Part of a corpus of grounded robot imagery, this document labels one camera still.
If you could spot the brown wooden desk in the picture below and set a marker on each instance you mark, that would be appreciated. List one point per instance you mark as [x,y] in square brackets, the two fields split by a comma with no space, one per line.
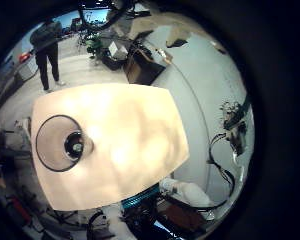
[141,68]

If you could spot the teal ribbed strip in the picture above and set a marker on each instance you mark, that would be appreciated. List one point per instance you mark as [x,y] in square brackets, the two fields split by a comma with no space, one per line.
[141,197]

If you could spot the white box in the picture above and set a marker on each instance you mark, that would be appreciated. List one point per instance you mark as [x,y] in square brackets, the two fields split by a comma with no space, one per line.
[116,50]

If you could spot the green potted plant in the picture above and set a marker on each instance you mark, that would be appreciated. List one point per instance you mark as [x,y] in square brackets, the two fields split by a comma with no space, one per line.
[94,45]

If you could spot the person in dark clothes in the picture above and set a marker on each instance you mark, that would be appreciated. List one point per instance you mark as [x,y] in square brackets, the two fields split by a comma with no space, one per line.
[46,50]

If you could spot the red container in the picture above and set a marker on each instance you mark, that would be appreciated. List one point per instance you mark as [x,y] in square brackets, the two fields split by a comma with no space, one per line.
[24,57]

